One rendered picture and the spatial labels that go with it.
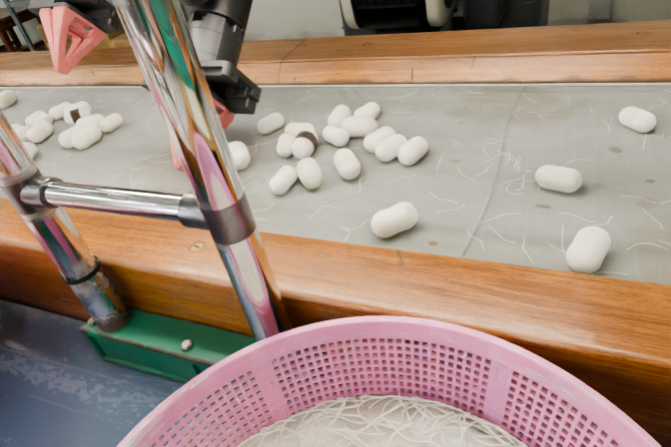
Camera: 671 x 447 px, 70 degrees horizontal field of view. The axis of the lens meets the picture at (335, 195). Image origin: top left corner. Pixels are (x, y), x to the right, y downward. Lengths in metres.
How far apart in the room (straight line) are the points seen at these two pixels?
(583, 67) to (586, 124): 0.10
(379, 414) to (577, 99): 0.37
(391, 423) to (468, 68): 0.41
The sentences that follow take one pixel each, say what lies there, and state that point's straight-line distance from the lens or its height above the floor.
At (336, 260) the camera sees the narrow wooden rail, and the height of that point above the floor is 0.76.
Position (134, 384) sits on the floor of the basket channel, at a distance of 0.42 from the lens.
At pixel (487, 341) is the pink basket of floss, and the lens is 0.26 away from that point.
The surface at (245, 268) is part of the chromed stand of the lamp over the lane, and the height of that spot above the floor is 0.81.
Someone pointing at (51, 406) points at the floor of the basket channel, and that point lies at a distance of 0.45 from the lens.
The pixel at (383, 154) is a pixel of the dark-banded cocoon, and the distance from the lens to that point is 0.43.
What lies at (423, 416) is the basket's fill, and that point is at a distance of 0.28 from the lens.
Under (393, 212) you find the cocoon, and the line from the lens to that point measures 0.35.
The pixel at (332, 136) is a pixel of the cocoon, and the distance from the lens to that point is 0.47.
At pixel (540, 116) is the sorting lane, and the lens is 0.51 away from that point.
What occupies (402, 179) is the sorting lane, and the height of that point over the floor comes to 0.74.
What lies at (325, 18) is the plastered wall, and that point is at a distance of 2.85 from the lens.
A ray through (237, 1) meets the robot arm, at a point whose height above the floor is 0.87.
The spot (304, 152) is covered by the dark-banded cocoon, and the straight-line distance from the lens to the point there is 0.46.
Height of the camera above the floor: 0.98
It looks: 35 degrees down
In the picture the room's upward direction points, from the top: 12 degrees counter-clockwise
